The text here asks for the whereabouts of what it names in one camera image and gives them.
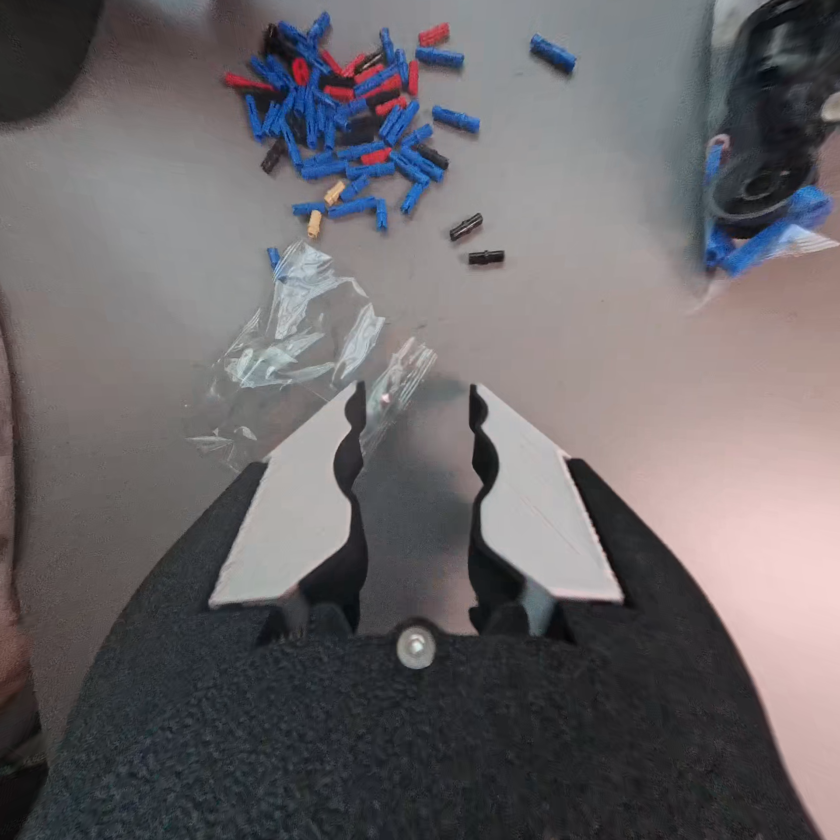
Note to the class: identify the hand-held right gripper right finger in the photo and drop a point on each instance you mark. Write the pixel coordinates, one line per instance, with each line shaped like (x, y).
(548, 518)

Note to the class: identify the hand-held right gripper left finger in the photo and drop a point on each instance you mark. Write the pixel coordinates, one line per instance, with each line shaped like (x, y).
(289, 512)

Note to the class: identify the clear plastic bag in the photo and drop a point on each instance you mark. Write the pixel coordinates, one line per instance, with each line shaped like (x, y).
(295, 341)

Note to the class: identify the blue connector pin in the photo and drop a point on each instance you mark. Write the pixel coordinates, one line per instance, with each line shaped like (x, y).
(553, 52)
(273, 258)

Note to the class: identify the black connector pin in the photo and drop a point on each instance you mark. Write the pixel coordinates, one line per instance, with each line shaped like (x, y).
(486, 257)
(466, 226)

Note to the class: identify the tan connector pin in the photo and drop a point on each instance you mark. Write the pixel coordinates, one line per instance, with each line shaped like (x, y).
(315, 224)
(334, 192)

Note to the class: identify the pile of mixed plastic pins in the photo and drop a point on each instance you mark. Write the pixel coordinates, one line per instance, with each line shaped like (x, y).
(341, 98)

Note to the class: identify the clear bag of toy parts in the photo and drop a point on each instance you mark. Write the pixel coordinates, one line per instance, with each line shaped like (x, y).
(768, 131)

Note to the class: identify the dark round object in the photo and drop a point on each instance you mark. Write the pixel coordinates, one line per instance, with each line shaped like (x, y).
(39, 52)

